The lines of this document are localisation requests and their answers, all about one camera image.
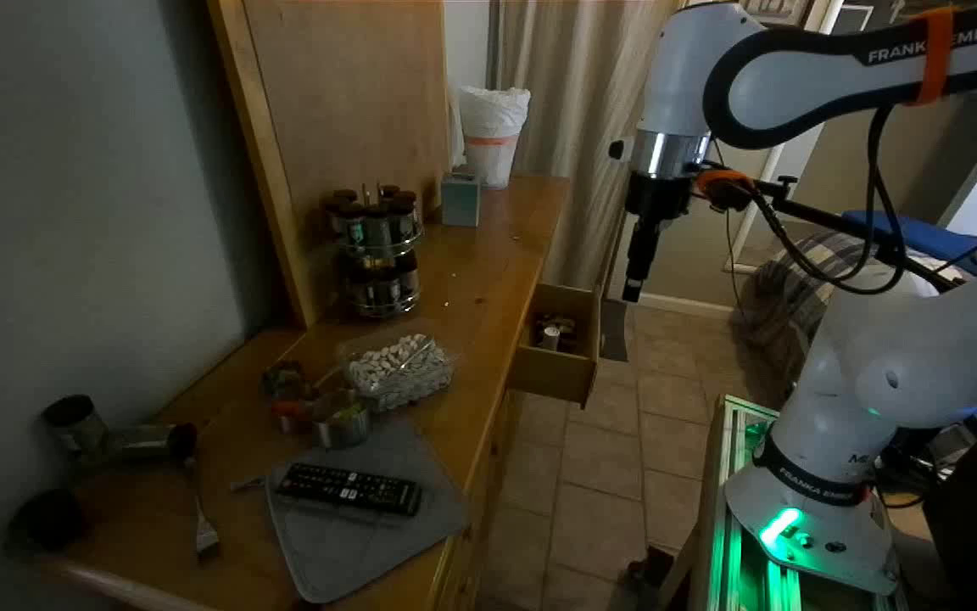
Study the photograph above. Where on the small silver jar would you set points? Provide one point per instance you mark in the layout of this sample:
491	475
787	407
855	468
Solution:
554	333

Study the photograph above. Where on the beige curtain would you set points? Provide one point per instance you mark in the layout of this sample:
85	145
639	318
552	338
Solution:
579	113

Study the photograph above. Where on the tall wooden board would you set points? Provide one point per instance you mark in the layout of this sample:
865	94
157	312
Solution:
340	102

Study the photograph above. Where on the clear bubble wrap bag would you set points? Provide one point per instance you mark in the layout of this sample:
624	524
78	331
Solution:
402	372

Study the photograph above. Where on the small black floor object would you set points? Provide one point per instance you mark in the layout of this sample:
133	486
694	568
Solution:
650	568

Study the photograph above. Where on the brown wicker basket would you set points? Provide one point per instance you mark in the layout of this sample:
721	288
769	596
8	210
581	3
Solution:
763	328

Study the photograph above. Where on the small teal box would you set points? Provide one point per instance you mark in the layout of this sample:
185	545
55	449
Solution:
461	201

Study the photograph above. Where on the black round lid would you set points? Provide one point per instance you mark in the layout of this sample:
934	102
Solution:
47	519

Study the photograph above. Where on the red brown small item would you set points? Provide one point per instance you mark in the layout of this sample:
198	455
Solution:
285	398

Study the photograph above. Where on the blue cushion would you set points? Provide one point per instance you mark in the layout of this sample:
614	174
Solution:
923	240

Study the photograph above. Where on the wooden dresser drawer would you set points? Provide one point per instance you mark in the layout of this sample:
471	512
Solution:
557	373

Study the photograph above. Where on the greenish tape roll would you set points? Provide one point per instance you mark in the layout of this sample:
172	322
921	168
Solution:
342	426

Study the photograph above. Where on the robot stand with green light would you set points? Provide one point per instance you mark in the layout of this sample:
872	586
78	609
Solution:
736	563

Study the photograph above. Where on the wooden cabinet top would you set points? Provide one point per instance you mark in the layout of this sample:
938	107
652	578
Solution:
475	284

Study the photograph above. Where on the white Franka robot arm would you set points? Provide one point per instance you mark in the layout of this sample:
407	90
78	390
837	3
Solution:
908	360

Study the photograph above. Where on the grey cloth mat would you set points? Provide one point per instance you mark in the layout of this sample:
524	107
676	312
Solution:
365	554

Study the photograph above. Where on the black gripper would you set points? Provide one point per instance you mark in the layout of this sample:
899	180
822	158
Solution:
656	198

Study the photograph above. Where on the round spice jar rack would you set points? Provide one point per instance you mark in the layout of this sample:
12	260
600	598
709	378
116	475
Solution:
374	256

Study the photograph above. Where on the black remote control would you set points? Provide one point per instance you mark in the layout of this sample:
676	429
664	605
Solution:
346	491

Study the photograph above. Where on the metal putty knife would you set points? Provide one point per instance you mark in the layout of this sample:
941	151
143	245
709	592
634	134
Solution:
203	524

